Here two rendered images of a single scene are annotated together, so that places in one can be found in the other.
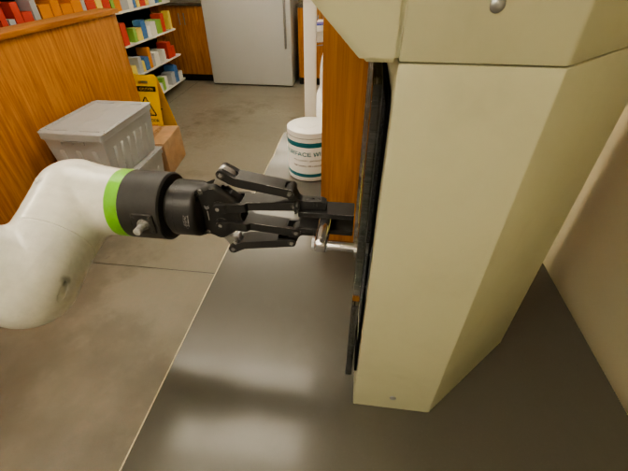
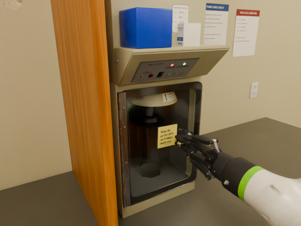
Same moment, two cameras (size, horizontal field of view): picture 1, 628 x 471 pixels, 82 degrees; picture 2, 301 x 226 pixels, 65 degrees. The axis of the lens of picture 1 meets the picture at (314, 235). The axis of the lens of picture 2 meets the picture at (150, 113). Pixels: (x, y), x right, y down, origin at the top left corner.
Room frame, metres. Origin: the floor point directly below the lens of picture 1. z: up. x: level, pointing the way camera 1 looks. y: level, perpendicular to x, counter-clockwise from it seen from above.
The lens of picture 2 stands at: (0.90, 0.48, 1.54)
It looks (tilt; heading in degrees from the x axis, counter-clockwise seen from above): 19 degrees down; 233
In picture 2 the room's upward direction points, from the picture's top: straight up
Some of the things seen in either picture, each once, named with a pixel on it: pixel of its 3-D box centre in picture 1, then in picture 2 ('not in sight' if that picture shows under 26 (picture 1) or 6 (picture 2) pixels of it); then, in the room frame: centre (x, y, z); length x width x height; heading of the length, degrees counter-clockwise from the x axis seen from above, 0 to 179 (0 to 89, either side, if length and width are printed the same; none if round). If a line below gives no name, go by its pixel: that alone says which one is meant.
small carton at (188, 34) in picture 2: not in sight; (188, 34); (0.39, -0.01, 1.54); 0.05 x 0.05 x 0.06; 66
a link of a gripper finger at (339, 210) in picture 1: (326, 209); (184, 139); (0.38, -0.02, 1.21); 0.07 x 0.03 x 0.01; 83
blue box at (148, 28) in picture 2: not in sight; (145, 28); (0.53, -0.03, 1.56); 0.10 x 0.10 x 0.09; 83
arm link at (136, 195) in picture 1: (157, 206); (242, 176); (0.41, 0.21, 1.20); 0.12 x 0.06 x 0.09; 173
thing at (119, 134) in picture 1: (107, 139); not in sight; (2.28, 1.38, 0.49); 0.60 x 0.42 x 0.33; 173
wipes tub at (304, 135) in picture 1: (309, 149); not in sight; (1.00, 0.01, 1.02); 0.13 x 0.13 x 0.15
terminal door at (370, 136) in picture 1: (362, 205); (163, 143); (0.43, -0.07, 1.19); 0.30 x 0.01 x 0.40; 172
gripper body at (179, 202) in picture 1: (210, 208); (219, 163); (0.40, 0.14, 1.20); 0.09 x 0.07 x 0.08; 83
